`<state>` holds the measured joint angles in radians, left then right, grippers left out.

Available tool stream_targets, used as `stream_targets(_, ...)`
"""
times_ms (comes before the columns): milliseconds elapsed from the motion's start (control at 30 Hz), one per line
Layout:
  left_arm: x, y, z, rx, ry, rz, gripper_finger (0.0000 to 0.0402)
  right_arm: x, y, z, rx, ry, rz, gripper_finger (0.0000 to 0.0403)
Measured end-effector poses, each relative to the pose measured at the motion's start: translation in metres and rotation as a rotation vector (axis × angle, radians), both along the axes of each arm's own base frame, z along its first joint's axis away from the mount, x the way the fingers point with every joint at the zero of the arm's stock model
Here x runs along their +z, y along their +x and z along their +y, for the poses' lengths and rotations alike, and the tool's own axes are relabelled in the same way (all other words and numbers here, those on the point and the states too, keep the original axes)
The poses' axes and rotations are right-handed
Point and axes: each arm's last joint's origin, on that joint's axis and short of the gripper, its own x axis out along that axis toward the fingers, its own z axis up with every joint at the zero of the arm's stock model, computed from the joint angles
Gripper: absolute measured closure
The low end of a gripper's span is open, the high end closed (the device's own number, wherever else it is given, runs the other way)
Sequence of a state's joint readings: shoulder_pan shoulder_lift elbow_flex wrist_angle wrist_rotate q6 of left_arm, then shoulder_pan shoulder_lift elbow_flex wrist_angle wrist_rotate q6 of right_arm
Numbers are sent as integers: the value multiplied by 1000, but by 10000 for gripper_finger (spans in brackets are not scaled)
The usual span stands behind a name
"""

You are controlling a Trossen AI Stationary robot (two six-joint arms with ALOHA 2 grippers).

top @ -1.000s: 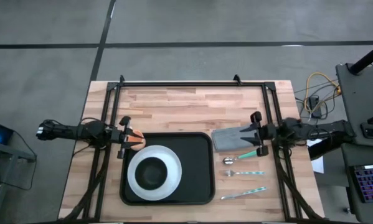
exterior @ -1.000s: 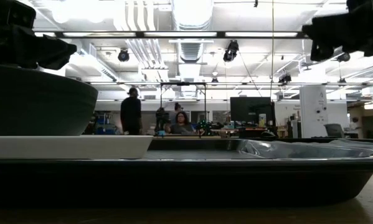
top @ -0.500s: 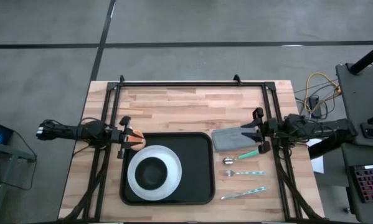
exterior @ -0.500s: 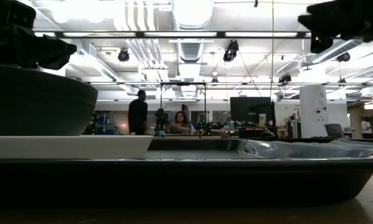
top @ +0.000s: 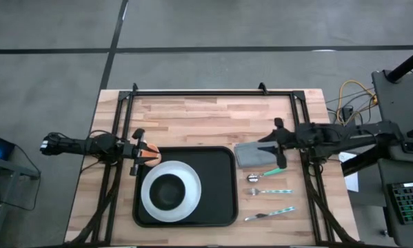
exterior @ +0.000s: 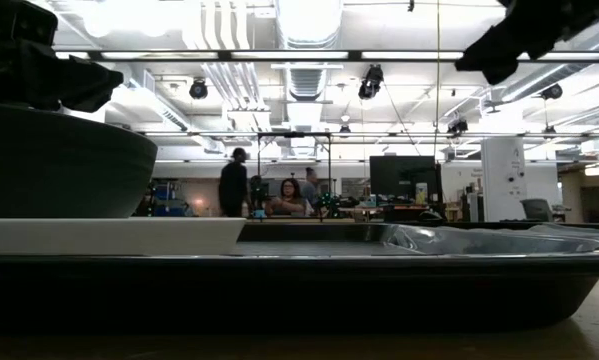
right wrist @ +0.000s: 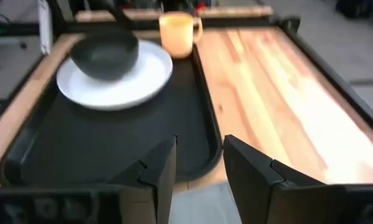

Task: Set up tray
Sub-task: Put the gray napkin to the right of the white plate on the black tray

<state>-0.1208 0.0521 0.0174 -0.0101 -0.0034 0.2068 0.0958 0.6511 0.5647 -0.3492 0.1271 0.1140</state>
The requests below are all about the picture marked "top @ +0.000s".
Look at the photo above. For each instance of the white plate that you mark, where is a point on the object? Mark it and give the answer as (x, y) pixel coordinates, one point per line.
(193, 193)

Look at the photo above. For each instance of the black bowl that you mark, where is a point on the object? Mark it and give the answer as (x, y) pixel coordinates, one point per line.
(167, 192)

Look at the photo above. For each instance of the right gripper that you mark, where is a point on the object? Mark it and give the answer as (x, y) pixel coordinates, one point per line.
(292, 143)

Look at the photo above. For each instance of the black aluminium rig frame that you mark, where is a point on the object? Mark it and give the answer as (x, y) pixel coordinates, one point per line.
(213, 93)

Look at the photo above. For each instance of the orange cup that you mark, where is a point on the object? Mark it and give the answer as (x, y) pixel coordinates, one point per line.
(156, 162)

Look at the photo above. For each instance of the grey metal stand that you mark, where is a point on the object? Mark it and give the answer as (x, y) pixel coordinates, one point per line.
(6, 170)

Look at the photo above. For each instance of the black power adapter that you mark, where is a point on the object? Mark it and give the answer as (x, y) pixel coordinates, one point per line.
(348, 113)

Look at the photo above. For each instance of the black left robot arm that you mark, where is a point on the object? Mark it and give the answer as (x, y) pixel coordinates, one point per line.
(75, 146)

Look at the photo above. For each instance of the grey desk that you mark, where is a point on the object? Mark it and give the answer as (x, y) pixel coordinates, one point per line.
(385, 213)

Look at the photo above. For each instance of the black pole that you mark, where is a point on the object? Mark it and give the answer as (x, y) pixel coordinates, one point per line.
(407, 63)

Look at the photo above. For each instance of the black plastic tray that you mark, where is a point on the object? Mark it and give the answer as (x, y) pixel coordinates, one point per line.
(220, 186)

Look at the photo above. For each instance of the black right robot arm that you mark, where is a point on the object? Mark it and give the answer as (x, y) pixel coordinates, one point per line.
(347, 137)

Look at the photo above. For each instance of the grey cart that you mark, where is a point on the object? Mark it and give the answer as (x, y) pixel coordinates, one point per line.
(399, 100)

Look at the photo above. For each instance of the white paper sheet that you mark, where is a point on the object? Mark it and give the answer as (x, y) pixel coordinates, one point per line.
(351, 182)

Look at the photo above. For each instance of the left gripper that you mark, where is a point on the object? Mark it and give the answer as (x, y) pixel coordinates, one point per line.
(133, 151)

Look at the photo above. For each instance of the backlit keyboard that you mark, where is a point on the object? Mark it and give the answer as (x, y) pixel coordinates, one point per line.
(411, 201)

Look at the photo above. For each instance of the grey cloth napkin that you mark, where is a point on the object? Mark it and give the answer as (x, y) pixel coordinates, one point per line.
(251, 156)

